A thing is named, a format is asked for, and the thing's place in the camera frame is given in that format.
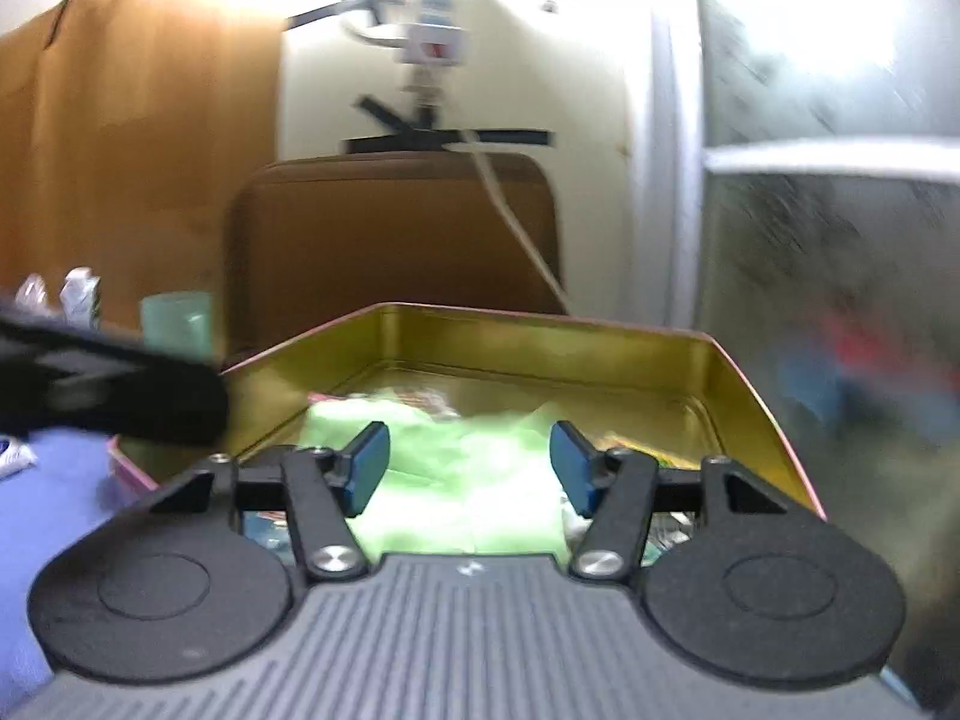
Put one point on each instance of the brown wooden cabinet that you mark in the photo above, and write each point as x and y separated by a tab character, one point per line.
135	150

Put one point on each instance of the clear plastic bag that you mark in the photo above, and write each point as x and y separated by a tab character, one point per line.
31	292

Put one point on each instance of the light green cloth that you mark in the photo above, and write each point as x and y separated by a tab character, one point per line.
465	472

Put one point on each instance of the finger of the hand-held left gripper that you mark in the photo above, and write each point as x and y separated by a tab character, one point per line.
135	397

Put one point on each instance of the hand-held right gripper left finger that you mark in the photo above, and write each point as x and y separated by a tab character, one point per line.
367	469

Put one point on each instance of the brown chair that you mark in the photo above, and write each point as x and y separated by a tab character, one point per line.
390	240

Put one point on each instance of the white packet with blue label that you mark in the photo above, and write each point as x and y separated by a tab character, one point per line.
13	457

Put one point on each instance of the black tape strips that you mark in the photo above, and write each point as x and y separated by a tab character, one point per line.
442	136

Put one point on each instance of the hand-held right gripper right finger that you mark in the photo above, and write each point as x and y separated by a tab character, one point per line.
574	476

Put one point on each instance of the pink tin box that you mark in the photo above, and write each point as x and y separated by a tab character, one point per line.
525	349

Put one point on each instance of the frosted glass door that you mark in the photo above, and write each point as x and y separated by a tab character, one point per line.
832	202

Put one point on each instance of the green mug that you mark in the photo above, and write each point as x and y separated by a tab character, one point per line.
176	322

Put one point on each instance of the white green carton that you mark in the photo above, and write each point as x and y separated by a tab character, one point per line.
81	298

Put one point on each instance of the white hanging device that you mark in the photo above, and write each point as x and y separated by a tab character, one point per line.
433	30

